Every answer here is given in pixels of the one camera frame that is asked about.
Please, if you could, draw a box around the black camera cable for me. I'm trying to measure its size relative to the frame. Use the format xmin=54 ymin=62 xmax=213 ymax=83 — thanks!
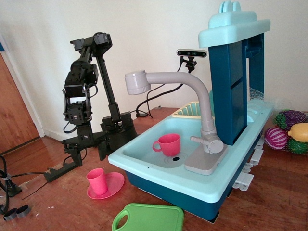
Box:
xmin=136 ymin=56 xmax=187 ymax=118

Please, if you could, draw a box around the pink plastic tumbler cup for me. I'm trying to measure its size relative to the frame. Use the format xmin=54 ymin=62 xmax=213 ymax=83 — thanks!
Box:
xmin=86 ymin=168 xmax=108 ymax=195

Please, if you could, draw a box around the yellow toy lemon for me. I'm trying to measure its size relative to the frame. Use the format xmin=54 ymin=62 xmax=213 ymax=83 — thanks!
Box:
xmin=288 ymin=123 xmax=308 ymax=142

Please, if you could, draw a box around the green cutting board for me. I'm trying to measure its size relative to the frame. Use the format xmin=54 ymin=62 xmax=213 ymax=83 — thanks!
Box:
xmin=112 ymin=203 xmax=184 ymax=231

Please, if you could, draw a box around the black power strip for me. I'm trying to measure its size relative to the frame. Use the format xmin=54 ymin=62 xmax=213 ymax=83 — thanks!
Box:
xmin=43 ymin=162 xmax=77 ymax=182

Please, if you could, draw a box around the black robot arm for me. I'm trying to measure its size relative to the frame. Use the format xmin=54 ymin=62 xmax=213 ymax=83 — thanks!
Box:
xmin=62 ymin=32 xmax=138 ymax=166

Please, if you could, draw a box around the wooden door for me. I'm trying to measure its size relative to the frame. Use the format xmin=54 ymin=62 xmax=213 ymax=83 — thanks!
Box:
xmin=0 ymin=57 xmax=39 ymax=153

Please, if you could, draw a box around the black tape roll left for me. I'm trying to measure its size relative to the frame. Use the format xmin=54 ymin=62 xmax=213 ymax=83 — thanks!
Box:
xmin=3 ymin=208 xmax=17 ymax=221

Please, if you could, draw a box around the pink plastic plate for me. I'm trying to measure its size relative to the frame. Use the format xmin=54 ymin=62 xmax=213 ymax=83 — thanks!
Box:
xmin=87 ymin=172 xmax=125 ymax=200

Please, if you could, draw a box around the black tape roll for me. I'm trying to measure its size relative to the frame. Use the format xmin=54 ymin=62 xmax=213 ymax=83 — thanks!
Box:
xmin=16 ymin=205 xmax=31 ymax=218
xmin=3 ymin=208 xmax=17 ymax=221

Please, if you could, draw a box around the yellow dish rack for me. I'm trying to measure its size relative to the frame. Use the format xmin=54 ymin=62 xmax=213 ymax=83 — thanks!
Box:
xmin=172 ymin=101 xmax=201 ymax=119

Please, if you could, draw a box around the grey toy faucet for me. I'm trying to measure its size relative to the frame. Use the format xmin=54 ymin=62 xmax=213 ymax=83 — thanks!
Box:
xmin=125 ymin=70 xmax=228 ymax=175

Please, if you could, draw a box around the black power cable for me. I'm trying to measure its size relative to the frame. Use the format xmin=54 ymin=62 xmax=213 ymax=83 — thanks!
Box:
xmin=0 ymin=155 xmax=46 ymax=215

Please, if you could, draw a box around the blue toy kitchen sink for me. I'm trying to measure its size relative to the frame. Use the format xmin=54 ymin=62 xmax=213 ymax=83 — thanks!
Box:
xmin=108 ymin=1 xmax=272 ymax=222

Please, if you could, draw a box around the purple toy vegetable in net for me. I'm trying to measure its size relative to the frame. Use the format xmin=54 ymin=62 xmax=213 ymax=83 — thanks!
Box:
xmin=265 ymin=128 xmax=288 ymax=150

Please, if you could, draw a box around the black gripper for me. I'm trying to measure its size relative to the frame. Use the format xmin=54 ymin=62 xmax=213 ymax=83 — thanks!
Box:
xmin=61 ymin=125 xmax=111 ymax=166

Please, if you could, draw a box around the black tape roll right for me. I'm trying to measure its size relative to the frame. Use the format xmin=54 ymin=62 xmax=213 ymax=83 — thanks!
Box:
xmin=16 ymin=205 xmax=31 ymax=218

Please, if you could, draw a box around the depth camera on mount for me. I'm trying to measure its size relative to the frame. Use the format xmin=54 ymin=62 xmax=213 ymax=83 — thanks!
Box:
xmin=176 ymin=49 xmax=207 ymax=74

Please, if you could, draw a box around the pink mug with handle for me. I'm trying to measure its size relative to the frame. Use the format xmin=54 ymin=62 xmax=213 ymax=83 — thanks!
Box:
xmin=152 ymin=133 xmax=180 ymax=156

